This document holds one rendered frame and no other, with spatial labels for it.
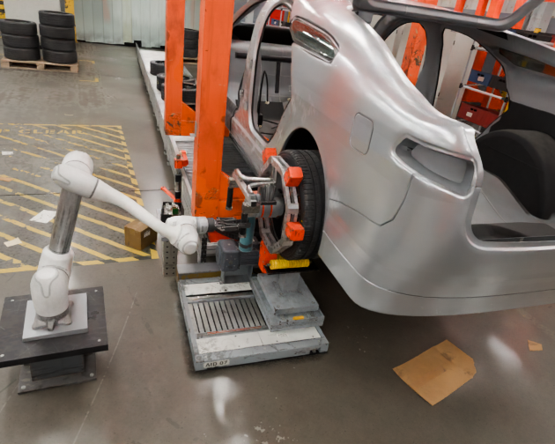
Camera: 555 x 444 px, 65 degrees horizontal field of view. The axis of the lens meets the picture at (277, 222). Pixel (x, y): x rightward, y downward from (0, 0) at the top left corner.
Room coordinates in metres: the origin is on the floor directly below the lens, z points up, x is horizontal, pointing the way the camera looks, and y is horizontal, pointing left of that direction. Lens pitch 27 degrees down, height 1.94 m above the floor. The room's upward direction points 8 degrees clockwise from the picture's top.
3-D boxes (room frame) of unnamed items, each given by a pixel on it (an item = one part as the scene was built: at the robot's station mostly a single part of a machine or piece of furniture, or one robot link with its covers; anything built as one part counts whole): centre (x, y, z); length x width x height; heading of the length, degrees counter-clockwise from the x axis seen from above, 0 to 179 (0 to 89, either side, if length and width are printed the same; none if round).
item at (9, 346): (1.72, 1.08, 0.15); 0.50 x 0.50 x 0.30; 26
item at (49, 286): (1.73, 1.09, 0.49); 0.18 x 0.16 x 0.22; 21
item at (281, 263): (2.27, -0.11, 0.51); 0.29 x 0.06 x 0.06; 112
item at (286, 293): (2.41, -0.13, 0.32); 0.40 x 0.30 x 0.28; 22
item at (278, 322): (2.41, -0.13, 0.13); 0.50 x 0.36 x 0.10; 22
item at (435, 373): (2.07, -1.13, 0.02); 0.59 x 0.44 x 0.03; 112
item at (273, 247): (2.34, 0.03, 0.85); 0.54 x 0.07 x 0.54; 22
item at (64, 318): (1.70, 1.07, 0.36); 0.22 x 0.18 x 0.06; 23
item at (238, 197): (2.82, 0.20, 0.69); 0.52 x 0.17 x 0.35; 112
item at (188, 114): (4.61, 0.93, 0.69); 0.52 x 0.17 x 0.35; 112
